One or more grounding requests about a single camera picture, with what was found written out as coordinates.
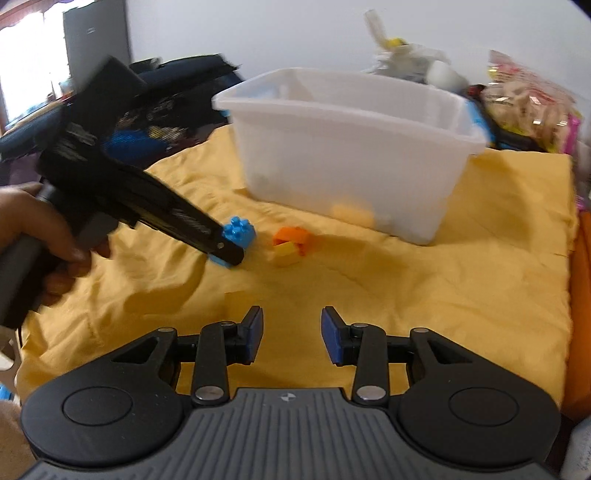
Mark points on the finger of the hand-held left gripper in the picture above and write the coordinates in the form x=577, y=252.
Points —
x=194, y=221

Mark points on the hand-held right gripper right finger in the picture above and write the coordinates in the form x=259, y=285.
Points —
x=332, y=334

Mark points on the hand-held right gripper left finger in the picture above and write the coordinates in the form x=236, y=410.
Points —
x=254, y=332

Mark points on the light blue studded block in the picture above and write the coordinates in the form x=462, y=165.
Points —
x=240, y=233

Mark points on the white plastic storage bin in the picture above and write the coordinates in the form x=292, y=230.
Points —
x=346, y=152

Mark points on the person's left hand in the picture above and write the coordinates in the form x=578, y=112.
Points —
x=18, y=212

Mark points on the small yellow block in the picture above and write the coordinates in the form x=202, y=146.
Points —
x=286, y=254

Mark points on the yellow blanket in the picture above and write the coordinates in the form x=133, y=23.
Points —
x=415, y=300

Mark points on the orange hollow block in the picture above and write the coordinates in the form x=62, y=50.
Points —
x=295, y=234

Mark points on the dark mesh playpen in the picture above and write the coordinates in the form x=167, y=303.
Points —
x=184, y=92

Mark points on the bright window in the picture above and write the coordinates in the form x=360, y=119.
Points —
x=27, y=60

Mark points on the dark tall cabinet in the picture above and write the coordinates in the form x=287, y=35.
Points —
x=92, y=37

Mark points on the white plastic stool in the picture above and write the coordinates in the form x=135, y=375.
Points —
x=8, y=364

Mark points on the orange box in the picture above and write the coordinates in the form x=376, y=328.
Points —
x=582, y=300

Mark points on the brown plush toy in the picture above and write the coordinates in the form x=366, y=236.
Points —
x=8, y=429

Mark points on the white plastic bag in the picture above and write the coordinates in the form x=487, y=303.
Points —
x=397, y=50

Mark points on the wet wipes pack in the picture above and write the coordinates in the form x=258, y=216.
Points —
x=577, y=452

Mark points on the white egg shaped object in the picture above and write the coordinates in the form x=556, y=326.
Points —
x=445, y=76

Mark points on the snack bag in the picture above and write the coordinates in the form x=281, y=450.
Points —
x=531, y=106

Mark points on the pink plastic item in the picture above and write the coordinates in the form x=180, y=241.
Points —
x=572, y=134

